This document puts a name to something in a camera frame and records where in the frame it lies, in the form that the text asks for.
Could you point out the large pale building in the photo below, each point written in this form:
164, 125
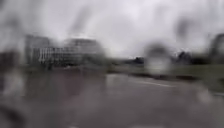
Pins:
66, 53

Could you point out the row of dark trees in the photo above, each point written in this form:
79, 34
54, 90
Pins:
186, 59

